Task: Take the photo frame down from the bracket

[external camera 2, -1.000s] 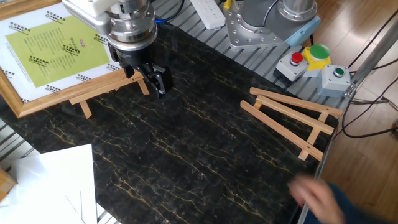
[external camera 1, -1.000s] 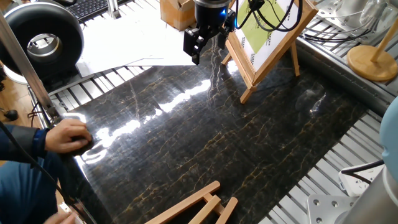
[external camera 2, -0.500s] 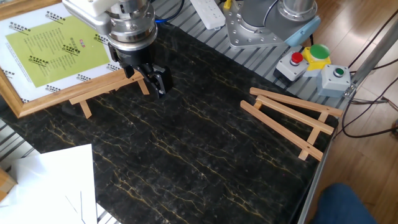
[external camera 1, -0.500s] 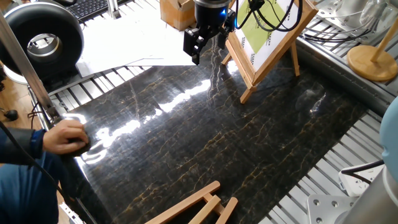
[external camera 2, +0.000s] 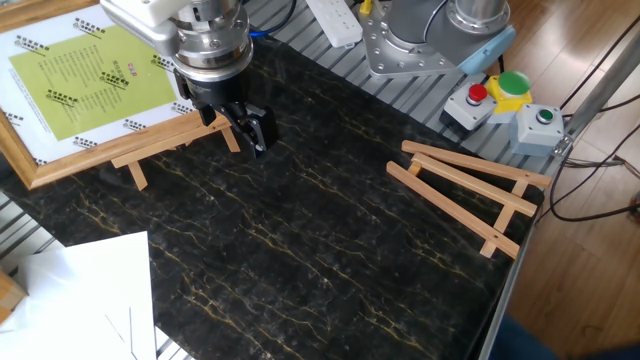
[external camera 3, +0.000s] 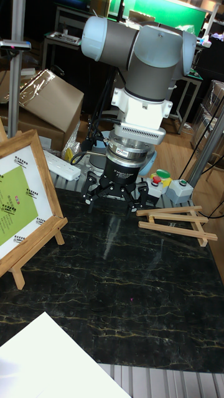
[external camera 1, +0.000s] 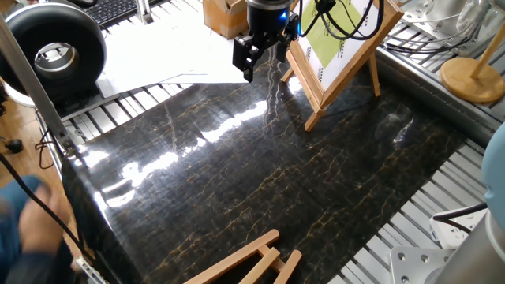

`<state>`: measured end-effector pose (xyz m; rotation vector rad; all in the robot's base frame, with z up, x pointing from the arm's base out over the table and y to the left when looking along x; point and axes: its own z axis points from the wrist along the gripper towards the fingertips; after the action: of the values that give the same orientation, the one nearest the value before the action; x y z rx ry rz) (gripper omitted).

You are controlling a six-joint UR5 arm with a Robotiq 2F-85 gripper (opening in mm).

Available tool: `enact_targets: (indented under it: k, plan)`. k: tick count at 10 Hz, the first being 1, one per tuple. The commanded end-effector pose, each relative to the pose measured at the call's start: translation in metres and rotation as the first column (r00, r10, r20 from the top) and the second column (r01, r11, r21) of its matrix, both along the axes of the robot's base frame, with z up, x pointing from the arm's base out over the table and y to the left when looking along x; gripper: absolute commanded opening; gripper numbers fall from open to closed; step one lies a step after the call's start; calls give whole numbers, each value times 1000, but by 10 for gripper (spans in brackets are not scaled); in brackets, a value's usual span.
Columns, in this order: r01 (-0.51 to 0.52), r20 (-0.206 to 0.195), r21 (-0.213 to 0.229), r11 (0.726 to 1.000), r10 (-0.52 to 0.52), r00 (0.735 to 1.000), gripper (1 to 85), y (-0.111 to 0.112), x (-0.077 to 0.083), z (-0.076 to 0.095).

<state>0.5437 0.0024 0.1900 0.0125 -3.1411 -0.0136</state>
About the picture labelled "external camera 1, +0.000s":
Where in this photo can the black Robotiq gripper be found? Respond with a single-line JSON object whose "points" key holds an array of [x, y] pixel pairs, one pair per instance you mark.
{"points": [[266, 21]]}

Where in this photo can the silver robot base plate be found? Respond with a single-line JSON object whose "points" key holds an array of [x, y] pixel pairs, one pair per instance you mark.
{"points": [[414, 268]]}

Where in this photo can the silver metal bracket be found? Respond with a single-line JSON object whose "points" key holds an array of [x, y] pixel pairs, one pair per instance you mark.
{"points": [[90, 272]]}

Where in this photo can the blue jeans leg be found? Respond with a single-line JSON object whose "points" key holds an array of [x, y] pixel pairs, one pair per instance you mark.
{"points": [[10, 221]]}

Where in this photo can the small black floor object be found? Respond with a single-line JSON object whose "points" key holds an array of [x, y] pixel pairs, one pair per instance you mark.
{"points": [[14, 145]]}

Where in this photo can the brown cardboard box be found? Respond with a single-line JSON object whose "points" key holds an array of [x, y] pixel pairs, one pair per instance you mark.
{"points": [[221, 17]]}

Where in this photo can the white power strip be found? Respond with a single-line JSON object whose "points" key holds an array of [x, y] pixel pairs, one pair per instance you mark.
{"points": [[453, 238]]}

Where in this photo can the right forearm navy sleeve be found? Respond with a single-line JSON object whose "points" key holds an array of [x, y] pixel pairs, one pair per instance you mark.
{"points": [[43, 272]]}

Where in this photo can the clear plastic bag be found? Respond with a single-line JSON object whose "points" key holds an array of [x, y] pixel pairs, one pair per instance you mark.
{"points": [[473, 16]]}

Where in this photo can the aluminium frame post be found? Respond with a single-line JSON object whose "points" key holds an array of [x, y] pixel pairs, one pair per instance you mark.
{"points": [[31, 83]]}

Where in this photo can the small wooden easel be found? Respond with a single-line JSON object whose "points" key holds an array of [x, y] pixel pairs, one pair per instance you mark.
{"points": [[236, 256]]}

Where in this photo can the black keyboard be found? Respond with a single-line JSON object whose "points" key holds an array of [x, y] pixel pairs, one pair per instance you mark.
{"points": [[110, 10]]}

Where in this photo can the tall wooden easel bracket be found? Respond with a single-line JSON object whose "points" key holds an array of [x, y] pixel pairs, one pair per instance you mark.
{"points": [[315, 120]]}

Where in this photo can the wooden photo frame green print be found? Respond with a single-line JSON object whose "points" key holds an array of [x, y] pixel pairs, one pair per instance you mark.
{"points": [[339, 51]]}

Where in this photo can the white round disc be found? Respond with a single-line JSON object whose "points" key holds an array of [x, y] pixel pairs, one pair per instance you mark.
{"points": [[17, 98]]}

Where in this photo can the black marble pattern sheet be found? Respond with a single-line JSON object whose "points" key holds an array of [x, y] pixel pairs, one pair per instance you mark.
{"points": [[236, 177]]}

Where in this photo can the grey aluminium beam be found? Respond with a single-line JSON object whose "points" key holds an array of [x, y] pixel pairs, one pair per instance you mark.
{"points": [[434, 98]]}

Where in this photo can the short silver metal post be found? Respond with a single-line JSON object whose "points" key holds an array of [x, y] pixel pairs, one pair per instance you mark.
{"points": [[144, 12]]}

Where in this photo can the person's right hand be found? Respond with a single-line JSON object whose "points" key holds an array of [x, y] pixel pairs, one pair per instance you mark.
{"points": [[43, 225]]}

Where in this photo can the white paper sheet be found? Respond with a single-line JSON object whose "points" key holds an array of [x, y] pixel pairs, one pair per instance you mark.
{"points": [[219, 73], [150, 55]]}

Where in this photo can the wooden round stand with pole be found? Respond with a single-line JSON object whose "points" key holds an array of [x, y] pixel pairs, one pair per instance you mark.
{"points": [[469, 81]]}

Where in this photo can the silver perforated metal plate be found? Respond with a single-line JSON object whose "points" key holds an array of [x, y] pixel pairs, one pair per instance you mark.
{"points": [[418, 16]]}

